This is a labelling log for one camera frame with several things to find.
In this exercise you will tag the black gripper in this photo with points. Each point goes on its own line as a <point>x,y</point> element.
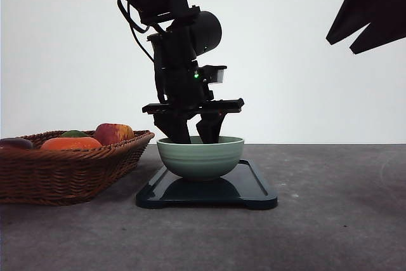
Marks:
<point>183,91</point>

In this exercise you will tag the green ceramic bowl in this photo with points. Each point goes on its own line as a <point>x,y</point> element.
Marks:
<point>201,161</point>

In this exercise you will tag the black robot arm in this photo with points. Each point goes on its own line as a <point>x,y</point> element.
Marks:
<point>206,29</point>

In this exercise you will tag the brown wicker basket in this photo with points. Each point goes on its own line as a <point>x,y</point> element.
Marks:
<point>66,177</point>

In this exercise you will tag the dark blue rectangular tray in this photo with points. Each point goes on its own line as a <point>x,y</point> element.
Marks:
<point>243,186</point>

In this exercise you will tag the red yellow apple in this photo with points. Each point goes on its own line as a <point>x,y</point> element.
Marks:
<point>111,133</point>

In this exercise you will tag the green avocado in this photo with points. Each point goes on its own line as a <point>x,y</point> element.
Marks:
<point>73,133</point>

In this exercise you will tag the orange tangerine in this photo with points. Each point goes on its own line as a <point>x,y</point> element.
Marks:
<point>70,143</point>

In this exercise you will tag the dark purple fruit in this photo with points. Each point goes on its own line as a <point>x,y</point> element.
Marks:
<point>16,142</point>

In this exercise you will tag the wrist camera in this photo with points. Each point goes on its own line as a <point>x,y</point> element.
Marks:
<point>213,73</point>

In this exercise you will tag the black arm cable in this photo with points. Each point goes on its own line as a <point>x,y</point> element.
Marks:
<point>133,26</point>

